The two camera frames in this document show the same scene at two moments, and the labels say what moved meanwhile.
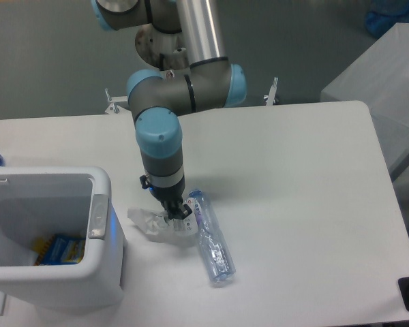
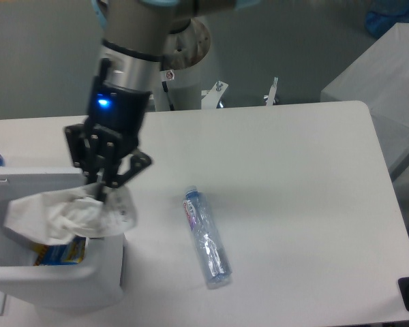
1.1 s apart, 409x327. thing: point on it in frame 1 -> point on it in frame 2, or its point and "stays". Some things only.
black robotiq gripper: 170,197 -> 115,118
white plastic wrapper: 153,223 -> 58,216
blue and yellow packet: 58,249 stays
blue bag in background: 384,14 stays
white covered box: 388,77 stays
